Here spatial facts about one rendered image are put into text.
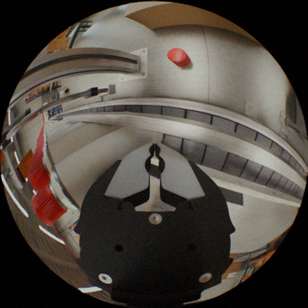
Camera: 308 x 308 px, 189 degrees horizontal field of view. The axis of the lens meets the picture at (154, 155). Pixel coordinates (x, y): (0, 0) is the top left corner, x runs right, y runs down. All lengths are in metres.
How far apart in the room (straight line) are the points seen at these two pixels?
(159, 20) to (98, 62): 0.16
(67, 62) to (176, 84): 0.19
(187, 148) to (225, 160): 0.07
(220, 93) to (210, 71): 0.05
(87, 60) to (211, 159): 0.25
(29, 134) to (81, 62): 7.73
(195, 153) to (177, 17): 0.29
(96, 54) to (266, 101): 0.30
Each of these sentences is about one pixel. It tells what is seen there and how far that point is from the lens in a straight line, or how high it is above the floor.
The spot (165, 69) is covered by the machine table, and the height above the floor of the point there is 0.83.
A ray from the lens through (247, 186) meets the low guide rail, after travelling 0.18.
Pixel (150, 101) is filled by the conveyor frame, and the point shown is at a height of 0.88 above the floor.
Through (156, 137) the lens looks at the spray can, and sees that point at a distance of 0.16.
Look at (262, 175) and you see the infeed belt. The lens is 0.22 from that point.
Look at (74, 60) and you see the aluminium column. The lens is 0.18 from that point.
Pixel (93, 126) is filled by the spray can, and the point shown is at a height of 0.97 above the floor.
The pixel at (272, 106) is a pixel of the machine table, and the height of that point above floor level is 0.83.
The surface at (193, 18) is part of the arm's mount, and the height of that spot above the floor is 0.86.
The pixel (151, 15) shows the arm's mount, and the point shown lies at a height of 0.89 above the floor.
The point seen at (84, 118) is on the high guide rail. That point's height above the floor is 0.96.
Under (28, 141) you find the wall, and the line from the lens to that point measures 7.93.
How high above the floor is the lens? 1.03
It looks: 47 degrees down
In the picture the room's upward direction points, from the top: 133 degrees counter-clockwise
